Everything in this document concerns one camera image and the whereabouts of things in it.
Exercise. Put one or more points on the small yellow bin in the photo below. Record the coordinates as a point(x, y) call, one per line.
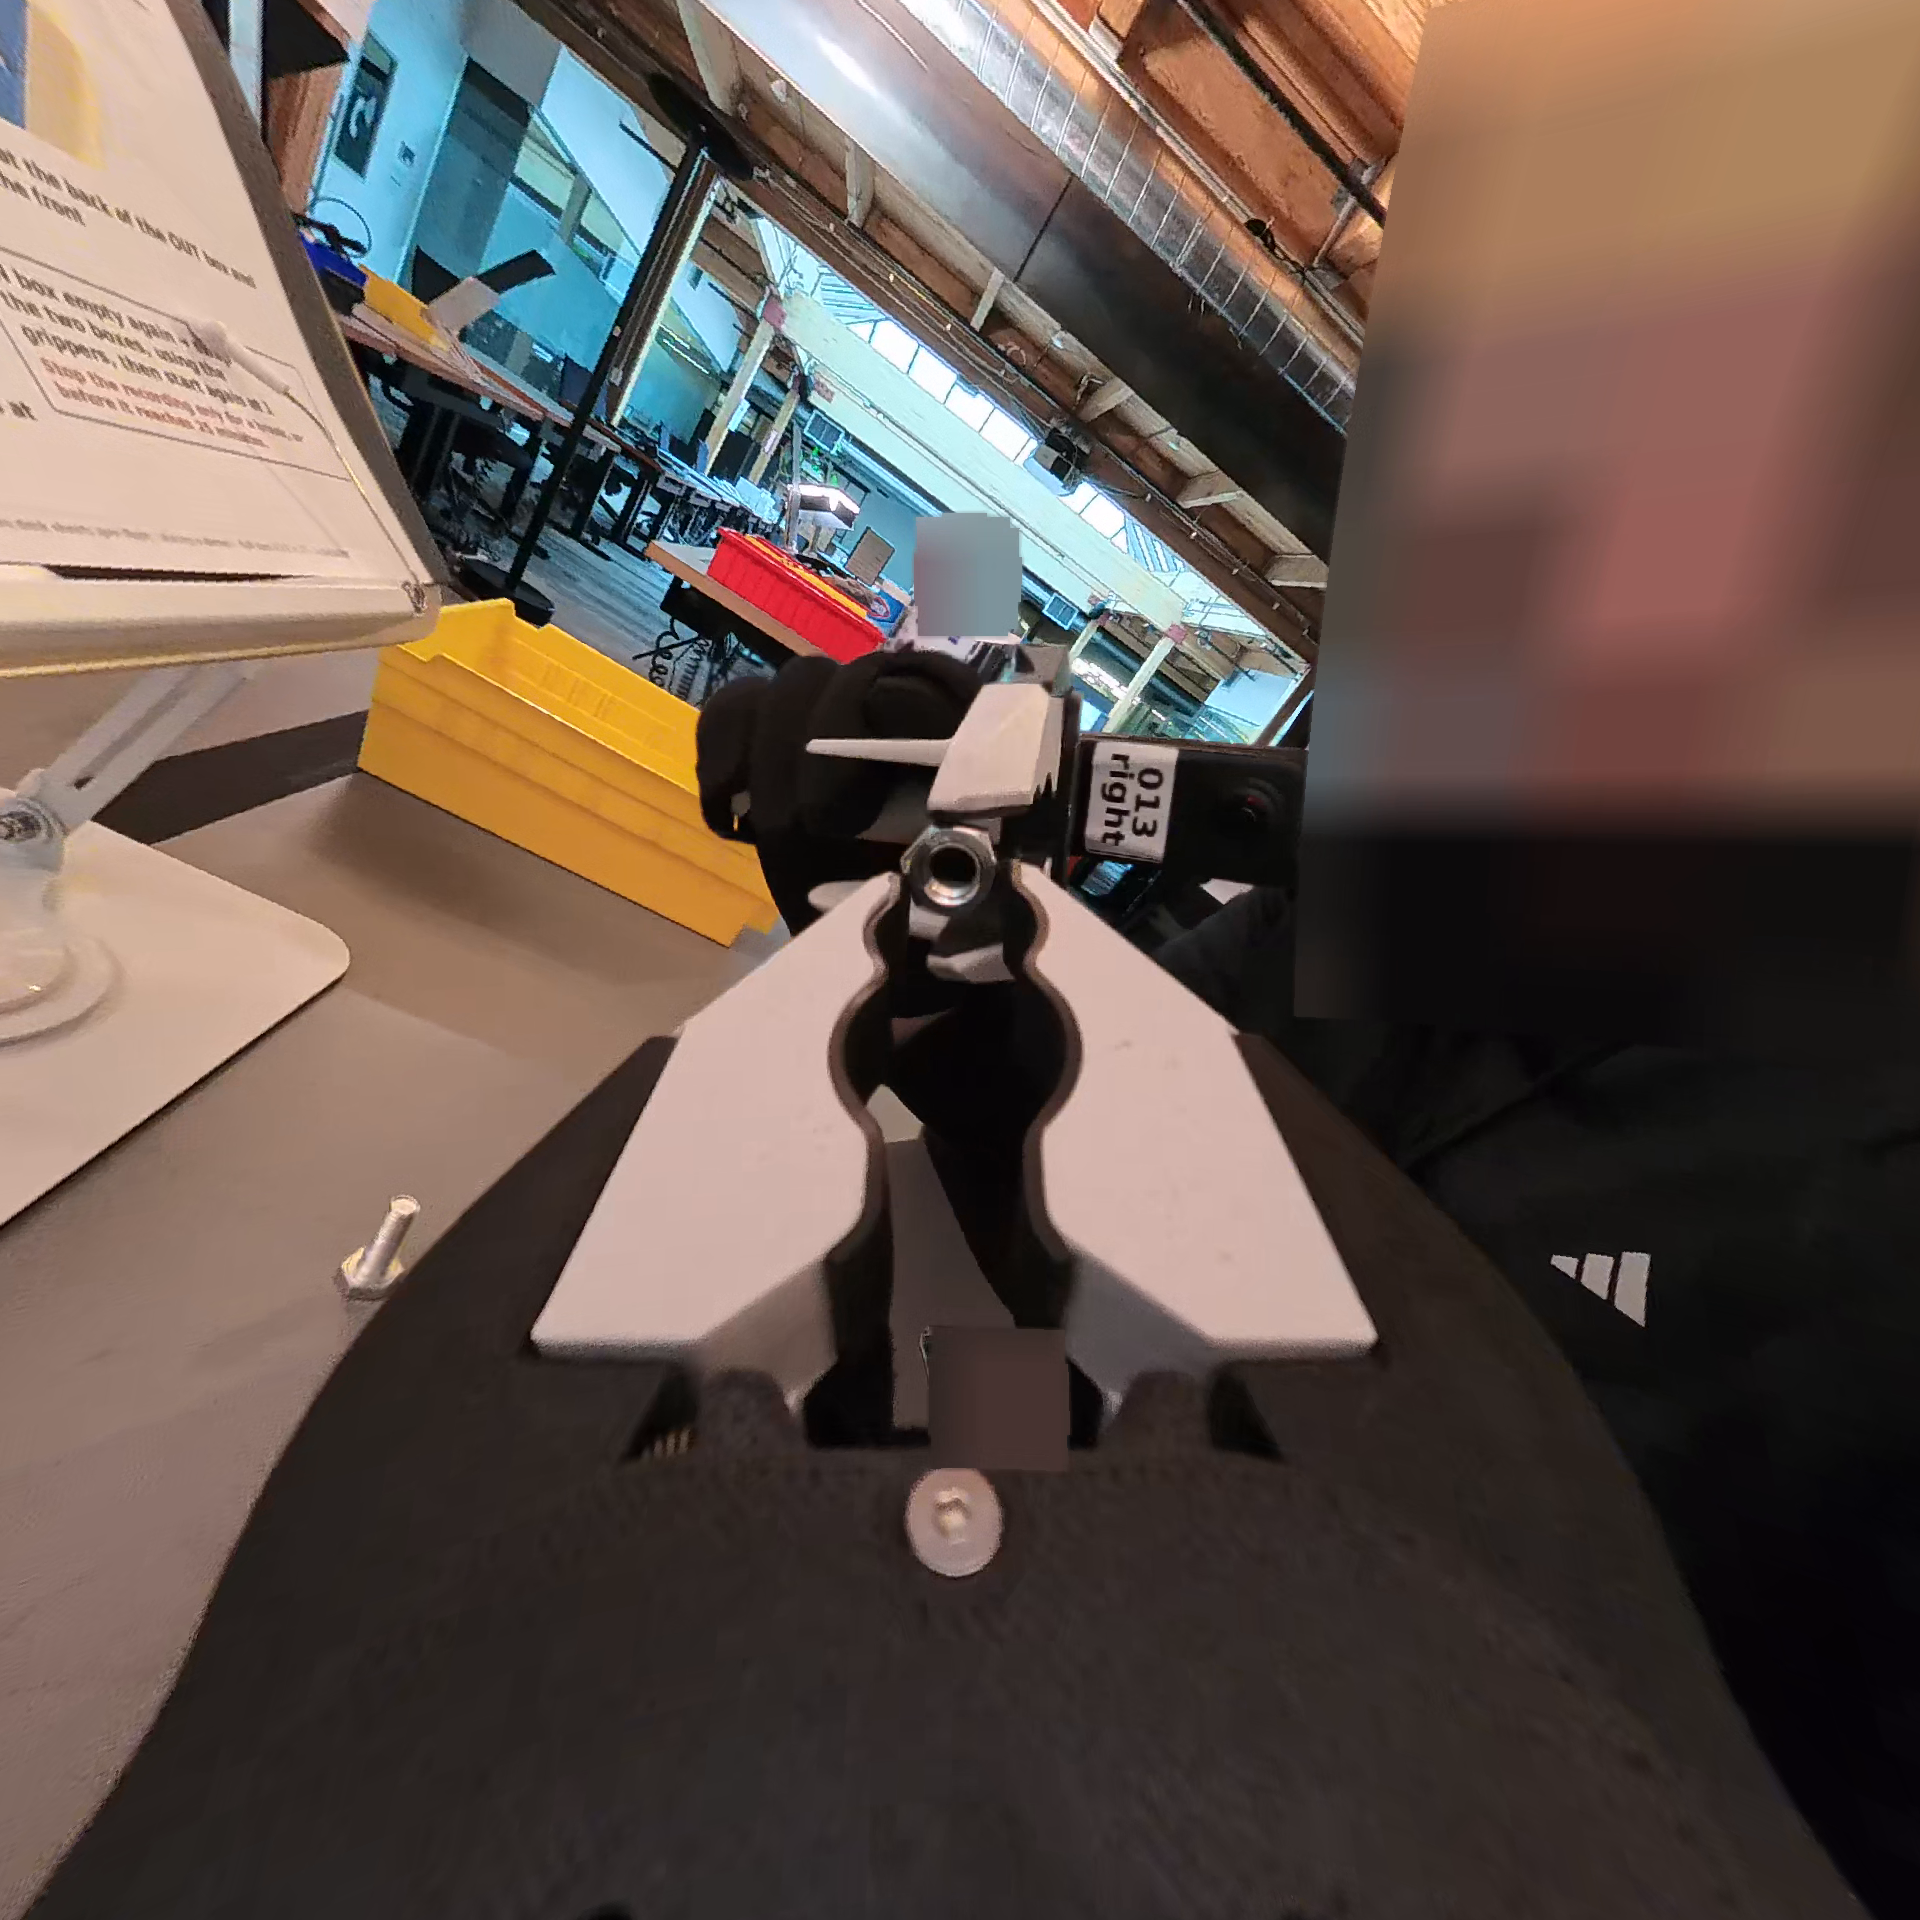
point(399, 306)

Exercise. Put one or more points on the long wooden workbench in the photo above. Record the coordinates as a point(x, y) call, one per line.
point(451, 369)

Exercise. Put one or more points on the black floor pole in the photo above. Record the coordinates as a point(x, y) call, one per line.
point(614, 360)

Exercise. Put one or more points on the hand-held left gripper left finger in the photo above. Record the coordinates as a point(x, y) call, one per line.
point(721, 1201)

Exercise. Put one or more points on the person's right hand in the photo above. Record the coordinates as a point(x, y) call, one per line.
point(811, 705)

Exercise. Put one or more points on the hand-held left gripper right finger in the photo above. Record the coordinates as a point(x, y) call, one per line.
point(1185, 1201)

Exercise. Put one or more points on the wooden table black legs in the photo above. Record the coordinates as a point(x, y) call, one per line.
point(683, 559)

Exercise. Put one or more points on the red plastic bin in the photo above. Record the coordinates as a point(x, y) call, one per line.
point(780, 592)

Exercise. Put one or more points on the steel hex nut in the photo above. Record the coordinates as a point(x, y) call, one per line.
point(983, 866)

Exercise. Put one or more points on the white desk lamp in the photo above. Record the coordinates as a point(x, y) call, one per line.
point(819, 504)

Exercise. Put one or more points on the yellow plastic bin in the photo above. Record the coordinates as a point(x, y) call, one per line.
point(571, 763)

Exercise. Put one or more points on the silver ceiling duct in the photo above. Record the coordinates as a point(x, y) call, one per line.
point(1142, 180)

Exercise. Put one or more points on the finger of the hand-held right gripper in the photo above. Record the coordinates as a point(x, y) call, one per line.
point(998, 750)

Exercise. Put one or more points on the steel hex bolt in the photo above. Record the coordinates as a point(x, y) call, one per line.
point(376, 1271)

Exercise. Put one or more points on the person's right forearm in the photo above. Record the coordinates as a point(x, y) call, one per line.
point(1201, 960)

